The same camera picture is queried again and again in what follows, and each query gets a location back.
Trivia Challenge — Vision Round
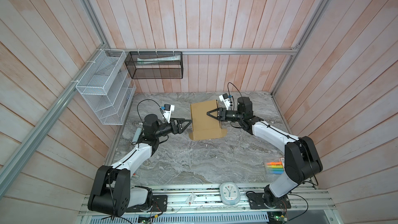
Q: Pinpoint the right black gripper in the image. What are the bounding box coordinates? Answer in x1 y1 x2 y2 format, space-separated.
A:
208 109 244 124

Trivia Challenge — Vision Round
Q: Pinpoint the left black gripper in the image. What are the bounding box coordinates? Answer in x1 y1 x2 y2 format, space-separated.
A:
154 117 192 138

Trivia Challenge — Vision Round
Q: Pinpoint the brown cardboard box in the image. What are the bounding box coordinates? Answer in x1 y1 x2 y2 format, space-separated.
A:
189 100 227 141

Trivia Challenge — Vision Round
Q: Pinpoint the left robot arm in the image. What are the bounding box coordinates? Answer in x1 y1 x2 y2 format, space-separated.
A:
88 114 192 217

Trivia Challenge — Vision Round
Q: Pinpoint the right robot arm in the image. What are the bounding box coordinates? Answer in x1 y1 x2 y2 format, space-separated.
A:
207 96 323 207

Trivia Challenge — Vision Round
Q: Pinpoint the light blue small device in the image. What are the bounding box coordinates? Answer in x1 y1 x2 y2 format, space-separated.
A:
132 123 143 144

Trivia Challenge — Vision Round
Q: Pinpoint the white paper tag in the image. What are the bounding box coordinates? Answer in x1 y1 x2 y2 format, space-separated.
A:
186 192 197 205

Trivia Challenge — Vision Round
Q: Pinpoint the paper in black basket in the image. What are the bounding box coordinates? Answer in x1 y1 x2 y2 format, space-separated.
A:
136 55 181 65

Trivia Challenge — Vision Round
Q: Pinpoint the white round clock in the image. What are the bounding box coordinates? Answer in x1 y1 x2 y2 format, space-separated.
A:
219 182 240 206

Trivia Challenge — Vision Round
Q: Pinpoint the colourful marker pack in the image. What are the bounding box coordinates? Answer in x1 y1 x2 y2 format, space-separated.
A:
264 159 285 175

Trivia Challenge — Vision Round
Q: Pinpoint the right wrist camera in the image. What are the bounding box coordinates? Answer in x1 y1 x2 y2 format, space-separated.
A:
219 93 234 110

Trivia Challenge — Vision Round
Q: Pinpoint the black wire mesh basket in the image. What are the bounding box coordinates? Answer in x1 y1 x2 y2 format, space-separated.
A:
124 51 183 80

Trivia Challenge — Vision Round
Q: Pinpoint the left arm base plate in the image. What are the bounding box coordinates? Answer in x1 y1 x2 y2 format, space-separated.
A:
127 195 168 213

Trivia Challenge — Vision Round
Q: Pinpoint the white wire mesh shelf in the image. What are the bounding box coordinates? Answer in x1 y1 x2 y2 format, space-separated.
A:
76 49 136 125

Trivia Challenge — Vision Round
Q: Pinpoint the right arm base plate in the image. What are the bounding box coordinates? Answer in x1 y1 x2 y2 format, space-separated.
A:
245 191 291 209

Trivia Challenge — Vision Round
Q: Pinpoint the aluminium rail front frame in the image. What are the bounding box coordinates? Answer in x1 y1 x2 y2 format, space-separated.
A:
77 183 343 224

